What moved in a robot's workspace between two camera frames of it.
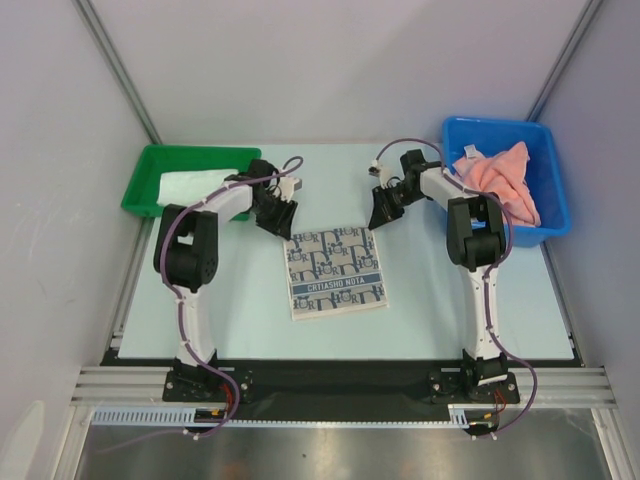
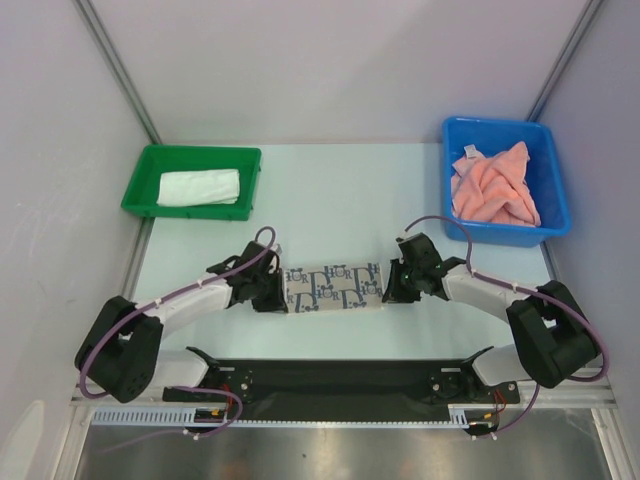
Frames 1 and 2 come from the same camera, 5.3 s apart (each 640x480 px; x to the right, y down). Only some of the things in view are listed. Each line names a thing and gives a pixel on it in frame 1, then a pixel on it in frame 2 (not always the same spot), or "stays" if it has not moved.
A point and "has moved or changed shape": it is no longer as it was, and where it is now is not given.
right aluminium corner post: (569, 49) stays
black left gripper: (284, 225) → (276, 302)
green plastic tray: (142, 190) stays
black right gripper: (388, 198) → (398, 286)
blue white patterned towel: (334, 272) has moved or changed shape
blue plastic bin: (489, 136) stays
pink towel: (504, 175) stays
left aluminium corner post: (98, 31) stays
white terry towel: (191, 188) stays
